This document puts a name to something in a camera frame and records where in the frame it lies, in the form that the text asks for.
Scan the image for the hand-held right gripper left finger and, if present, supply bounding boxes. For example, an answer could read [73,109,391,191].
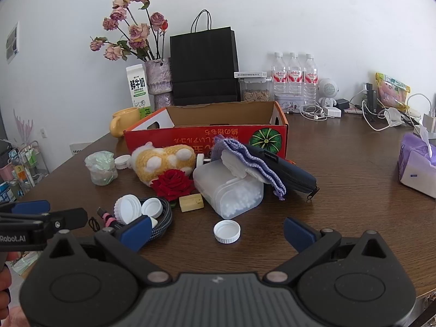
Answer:
[41,215,171,285]

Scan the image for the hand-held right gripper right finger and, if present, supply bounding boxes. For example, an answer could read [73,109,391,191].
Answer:
[265,216,395,285]

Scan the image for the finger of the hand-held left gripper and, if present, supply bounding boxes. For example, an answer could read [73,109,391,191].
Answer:
[41,208,89,231]
[0,200,51,222]

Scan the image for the translucent plastic swab container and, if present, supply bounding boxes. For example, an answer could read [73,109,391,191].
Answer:
[193,159,264,219]

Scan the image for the red cardboard box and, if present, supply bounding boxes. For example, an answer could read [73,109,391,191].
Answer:
[123,101,289,161]

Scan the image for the person's left hand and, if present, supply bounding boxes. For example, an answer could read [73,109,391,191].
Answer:
[0,251,20,316]

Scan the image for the large white bottle cap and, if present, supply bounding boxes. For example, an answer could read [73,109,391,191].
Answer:
[114,194,143,225]

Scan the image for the navy zip pouch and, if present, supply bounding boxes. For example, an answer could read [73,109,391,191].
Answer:
[243,144,320,202]

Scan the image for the green crumpled plastic bag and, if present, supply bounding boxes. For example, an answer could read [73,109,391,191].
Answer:
[84,150,119,186]

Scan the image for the red artificial rose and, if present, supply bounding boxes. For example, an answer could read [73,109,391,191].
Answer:
[151,169,195,208]

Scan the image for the white slatted panel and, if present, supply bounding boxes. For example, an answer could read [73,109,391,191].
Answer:
[70,142,92,157]

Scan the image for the yellow white plush toy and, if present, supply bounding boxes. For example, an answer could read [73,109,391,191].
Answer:
[131,142,197,187]

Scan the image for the pale pink feather stalks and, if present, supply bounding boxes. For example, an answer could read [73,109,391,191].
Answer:
[13,108,35,144]

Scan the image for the purple knit pouch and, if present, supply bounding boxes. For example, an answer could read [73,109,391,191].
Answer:
[211,134,287,201]

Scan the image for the yellow mug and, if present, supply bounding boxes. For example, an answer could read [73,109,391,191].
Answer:
[109,107,141,138]

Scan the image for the white earphones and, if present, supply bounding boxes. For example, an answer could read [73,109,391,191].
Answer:
[300,104,328,120]

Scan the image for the printed tin box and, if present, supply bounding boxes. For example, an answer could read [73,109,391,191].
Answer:
[274,92,305,114]

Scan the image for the purple tissue pack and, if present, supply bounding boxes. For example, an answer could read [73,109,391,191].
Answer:
[398,124,436,199]

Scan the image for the clear seed container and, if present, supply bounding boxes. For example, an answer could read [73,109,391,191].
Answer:
[238,78,273,103]

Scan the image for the white green milk carton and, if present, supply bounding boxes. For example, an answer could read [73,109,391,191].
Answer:
[125,64,153,118]

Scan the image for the white robot speaker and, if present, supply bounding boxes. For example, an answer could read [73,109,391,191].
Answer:
[317,78,339,108]

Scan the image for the black upright stand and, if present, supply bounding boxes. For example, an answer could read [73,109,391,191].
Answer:
[363,82,379,114]

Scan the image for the white face mask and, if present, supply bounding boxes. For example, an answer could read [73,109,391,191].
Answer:
[384,107,414,126]

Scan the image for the clear water bottle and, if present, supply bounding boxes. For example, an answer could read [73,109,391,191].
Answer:
[287,53,305,94]
[271,52,288,96]
[302,53,319,104]

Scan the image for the purple speckled vase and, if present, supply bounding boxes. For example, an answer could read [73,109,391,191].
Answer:
[145,58,174,108]

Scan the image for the yellow pink snack bag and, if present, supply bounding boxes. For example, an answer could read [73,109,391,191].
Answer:
[375,72,411,108]

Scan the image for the white plug charger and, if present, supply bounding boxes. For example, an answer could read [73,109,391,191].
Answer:
[422,112,436,133]

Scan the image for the black paper bag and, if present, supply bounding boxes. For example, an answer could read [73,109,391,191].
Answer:
[169,10,241,107]

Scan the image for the dried pink rose bouquet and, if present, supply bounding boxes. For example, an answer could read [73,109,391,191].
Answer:
[89,0,170,62]

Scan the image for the grey braided cable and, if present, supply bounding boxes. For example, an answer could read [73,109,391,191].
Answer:
[112,196,173,242]

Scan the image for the wire rack with toiletries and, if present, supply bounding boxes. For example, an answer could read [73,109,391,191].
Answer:
[0,140,48,205]

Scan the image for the wall paper notice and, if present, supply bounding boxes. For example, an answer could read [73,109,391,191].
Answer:
[5,21,20,63]

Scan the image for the white charging cable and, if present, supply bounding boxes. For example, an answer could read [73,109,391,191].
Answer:
[361,93,433,132]

